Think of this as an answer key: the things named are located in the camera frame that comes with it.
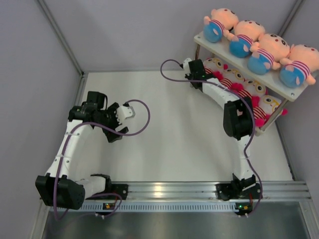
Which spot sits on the orange doll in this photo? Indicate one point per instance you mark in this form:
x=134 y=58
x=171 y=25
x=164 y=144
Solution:
x=299 y=66
x=246 y=32

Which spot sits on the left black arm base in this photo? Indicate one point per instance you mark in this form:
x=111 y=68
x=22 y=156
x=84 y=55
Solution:
x=108 y=194

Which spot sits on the aluminium front rail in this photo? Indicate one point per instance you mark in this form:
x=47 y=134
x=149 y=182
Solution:
x=174 y=190

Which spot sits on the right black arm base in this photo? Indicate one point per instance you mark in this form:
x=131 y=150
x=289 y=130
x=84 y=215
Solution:
x=230 y=191

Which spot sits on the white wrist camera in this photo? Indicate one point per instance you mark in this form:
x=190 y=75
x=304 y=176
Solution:
x=123 y=113
x=185 y=64

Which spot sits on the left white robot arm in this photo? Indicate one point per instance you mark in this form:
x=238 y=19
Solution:
x=71 y=179

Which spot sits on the white doll glasses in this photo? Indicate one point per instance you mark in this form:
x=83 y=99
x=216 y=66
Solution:
x=266 y=106

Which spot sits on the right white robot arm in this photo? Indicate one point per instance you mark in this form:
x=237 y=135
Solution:
x=238 y=120

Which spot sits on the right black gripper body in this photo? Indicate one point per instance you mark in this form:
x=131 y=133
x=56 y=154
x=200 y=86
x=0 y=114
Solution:
x=190 y=76

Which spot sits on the white slotted cable duct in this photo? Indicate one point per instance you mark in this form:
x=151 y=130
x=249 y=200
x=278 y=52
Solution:
x=164 y=207

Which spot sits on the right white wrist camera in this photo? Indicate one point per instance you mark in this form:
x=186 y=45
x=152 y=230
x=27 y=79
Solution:
x=185 y=64

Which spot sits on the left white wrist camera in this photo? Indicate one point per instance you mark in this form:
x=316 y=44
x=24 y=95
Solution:
x=123 y=113

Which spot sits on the orange doll table back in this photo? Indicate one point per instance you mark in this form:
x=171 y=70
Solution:
x=222 y=20

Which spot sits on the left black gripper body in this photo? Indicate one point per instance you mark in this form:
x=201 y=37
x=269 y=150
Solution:
x=108 y=120

